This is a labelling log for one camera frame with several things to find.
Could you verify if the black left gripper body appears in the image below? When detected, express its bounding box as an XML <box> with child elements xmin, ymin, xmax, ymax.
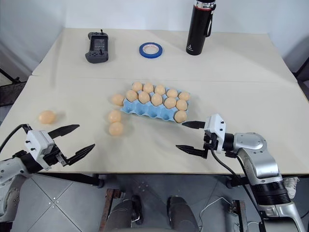
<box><xmin>44</xmin><ymin>138</ymin><xmax>70</xmax><ymax>168</ymax></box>

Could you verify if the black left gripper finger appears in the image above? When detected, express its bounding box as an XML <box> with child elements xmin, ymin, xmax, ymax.
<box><xmin>47</xmin><ymin>124</ymin><xmax>81</xmax><ymax>140</ymax></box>
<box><xmin>64</xmin><ymin>144</ymin><xmax>96</xmax><ymax>167</ymax></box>

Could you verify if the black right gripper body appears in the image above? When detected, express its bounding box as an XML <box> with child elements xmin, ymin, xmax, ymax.
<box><xmin>203</xmin><ymin>131</ymin><xmax>219</xmax><ymax>153</ymax></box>

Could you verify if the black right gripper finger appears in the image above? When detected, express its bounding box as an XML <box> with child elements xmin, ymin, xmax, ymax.
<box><xmin>181</xmin><ymin>120</ymin><xmax>206</xmax><ymax>130</ymax></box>
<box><xmin>175</xmin><ymin>144</ymin><xmax>208</xmax><ymax>160</ymax></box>

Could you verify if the blue egg tray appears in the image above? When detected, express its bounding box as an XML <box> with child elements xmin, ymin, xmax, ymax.
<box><xmin>120</xmin><ymin>88</ymin><xmax>192</xmax><ymax>123</ymax></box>

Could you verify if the rusty metal bar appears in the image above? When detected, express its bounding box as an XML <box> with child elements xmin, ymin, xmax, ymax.
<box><xmin>231</xmin><ymin>199</ymin><xmax>248</xmax><ymax>232</ymax></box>
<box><xmin>99</xmin><ymin>188</ymin><xmax>121</xmax><ymax>232</ymax></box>

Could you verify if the dark grey rounded shape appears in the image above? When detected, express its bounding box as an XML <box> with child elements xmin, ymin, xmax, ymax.
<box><xmin>166</xmin><ymin>195</ymin><xmax>201</xmax><ymax>232</ymax></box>
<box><xmin>108</xmin><ymin>195</ymin><xmax>143</xmax><ymax>232</ymax></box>

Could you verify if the black stand leg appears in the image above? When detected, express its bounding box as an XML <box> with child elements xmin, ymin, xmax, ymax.
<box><xmin>0</xmin><ymin>68</ymin><xmax>21</xmax><ymax>85</ymax></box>

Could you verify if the blue tape roll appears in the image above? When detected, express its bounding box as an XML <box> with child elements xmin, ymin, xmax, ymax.
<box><xmin>139</xmin><ymin>42</ymin><xmax>163</xmax><ymax>59</ymax></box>

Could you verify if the dark grey handheld controller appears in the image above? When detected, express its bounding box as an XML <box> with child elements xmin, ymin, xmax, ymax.
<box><xmin>84</xmin><ymin>29</ymin><xmax>109</xmax><ymax>64</ymax></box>

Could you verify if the white shoe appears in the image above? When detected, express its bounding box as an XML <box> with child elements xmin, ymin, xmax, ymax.
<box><xmin>283</xmin><ymin>177</ymin><xmax>301</xmax><ymax>199</ymax></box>

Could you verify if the black thermos bottle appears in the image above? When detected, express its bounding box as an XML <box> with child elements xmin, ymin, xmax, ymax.
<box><xmin>185</xmin><ymin>0</ymin><xmax>214</xmax><ymax>56</ymax></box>

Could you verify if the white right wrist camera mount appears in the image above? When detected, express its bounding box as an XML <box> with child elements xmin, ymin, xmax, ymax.
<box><xmin>204</xmin><ymin>113</ymin><xmax>228</xmax><ymax>154</ymax></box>

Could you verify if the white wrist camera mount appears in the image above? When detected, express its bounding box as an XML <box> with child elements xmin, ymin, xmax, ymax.
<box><xmin>204</xmin><ymin>113</ymin><xmax>228</xmax><ymax>154</ymax></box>
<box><xmin>25</xmin><ymin>130</ymin><xmax>55</xmax><ymax>171</ymax></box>

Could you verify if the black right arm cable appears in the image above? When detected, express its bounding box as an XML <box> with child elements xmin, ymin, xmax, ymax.
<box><xmin>209</xmin><ymin>147</ymin><xmax>266</xmax><ymax>232</ymax></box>

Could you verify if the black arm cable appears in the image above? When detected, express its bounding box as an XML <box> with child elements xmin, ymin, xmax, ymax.
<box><xmin>0</xmin><ymin>123</ymin><xmax>32</xmax><ymax>152</ymax></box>
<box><xmin>209</xmin><ymin>147</ymin><xmax>266</xmax><ymax>232</ymax></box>

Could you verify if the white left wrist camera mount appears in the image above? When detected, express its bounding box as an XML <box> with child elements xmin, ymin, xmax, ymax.
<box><xmin>25</xmin><ymin>130</ymin><xmax>55</xmax><ymax>171</ymax></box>

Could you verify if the black table frame bar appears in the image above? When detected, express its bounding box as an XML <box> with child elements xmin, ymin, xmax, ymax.
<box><xmin>226</xmin><ymin>174</ymin><xmax>254</xmax><ymax>189</ymax></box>
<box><xmin>36</xmin><ymin>172</ymin><xmax>105</xmax><ymax>189</ymax></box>

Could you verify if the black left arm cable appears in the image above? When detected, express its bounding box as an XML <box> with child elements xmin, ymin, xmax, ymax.
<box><xmin>0</xmin><ymin>123</ymin><xmax>32</xmax><ymax>152</ymax></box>

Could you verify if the white floor cable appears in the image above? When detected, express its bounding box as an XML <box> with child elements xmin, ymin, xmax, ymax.
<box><xmin>198</xmin><ymin>196</ymin><xmax>233</xmax><ymax>226</ymax></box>

